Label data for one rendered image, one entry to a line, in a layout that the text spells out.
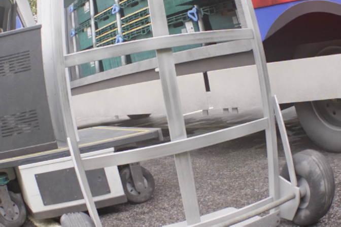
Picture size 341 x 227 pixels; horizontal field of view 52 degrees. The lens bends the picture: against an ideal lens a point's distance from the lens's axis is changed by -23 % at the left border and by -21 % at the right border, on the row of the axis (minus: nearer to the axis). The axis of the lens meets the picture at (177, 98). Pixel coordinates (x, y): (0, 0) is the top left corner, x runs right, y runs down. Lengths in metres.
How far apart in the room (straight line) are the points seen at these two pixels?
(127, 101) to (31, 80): 1.55
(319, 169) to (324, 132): 0.97
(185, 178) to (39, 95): 0.76
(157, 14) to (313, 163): 0.58
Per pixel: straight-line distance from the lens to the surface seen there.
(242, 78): 2.18
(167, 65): 1.04
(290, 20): 1.92
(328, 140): 2.02
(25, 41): 1.61
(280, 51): 2.13
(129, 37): 3.20
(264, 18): 2.03
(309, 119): 2.07
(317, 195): 1.08
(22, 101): 1.58
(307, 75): 1.90
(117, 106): 3.15
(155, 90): 2.74
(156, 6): 1.06
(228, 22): 2.43
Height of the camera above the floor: 0.52
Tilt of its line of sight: 3 degrees down
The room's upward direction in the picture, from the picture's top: 10 degrees counter-clockwise
